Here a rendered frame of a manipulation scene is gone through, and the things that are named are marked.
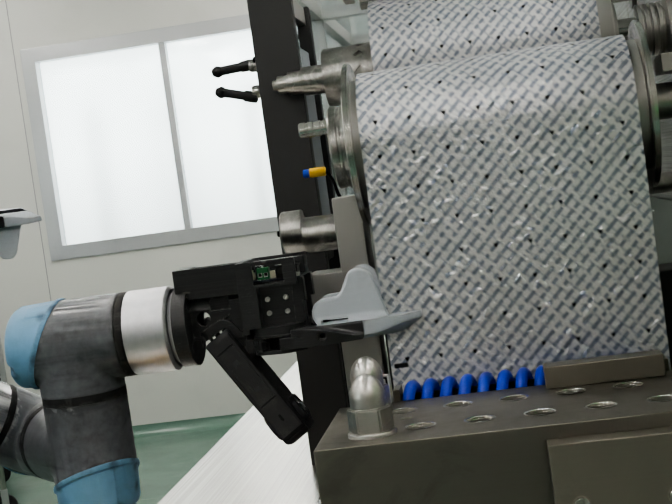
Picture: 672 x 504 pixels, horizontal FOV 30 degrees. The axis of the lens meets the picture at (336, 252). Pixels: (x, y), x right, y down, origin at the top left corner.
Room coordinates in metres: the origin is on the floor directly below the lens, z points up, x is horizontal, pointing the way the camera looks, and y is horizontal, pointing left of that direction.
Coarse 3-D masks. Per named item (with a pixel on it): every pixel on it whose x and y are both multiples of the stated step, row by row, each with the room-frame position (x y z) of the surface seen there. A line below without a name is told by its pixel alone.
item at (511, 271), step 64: (384, 192) 1.08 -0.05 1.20; (448, 192) 1.07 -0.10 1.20; (512, 192) 1.06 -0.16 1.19; (576, 192) 1.06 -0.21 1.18; (640, 192) 1.05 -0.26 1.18; (384, 256) 1.08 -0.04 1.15; (448, 256) 1.07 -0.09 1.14; (512, 256) 1.06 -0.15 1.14; (576, 256) 1.06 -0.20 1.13; (640, 256) 1.05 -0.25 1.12; (448, 320) 1.07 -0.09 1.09; (512, 320) 1.07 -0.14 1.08; (576, 320) 1.06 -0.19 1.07; (640, 320) 1.05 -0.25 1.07
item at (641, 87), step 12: (636, 48) 1.08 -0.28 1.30; (636, 60) 1.07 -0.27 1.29; (636, 72) 1.06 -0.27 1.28; (636, 84) 1.06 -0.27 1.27; (648, 108) 1.05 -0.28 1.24; (648, 120) 1.06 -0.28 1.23; (648, 132) 1.06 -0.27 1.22; (360, 144) 1.09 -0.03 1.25; (648, 144) 1.07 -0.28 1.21; (360, 156) 1.09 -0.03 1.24; (648, 156) 1.08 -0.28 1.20; (360, 168) 1.09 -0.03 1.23; (648, 168) 1.10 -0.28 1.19; (360, 180) 1.10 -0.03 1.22
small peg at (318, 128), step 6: (318, 120) 1.14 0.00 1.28; (324, 120) 1.13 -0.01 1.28; (300, 126) 1.14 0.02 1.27; (306, 126) 1.14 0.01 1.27; (312, 126) 1.13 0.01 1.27; (318, 126) 1.13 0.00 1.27; (324, 126) 1.13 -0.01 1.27; (300, 132) 1.13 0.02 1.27; (306, 132) 1.14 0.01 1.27; (312, 132) 1.13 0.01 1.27; (318, 132) 1.13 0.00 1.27; (324, 132) 1.13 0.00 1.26
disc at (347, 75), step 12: (348, 72) 1.12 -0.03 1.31; (348, 84) 1.11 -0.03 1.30; (348, 96) 1.09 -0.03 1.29; (348, 108) 1.08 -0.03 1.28; (348, 120) 1.07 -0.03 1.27; (348, 132) 1.07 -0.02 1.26; (348, 144) 1.07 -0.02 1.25; (348, 156) 1.07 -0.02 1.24; (360, 192) 1.09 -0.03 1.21; (360, 204) 1.09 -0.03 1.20
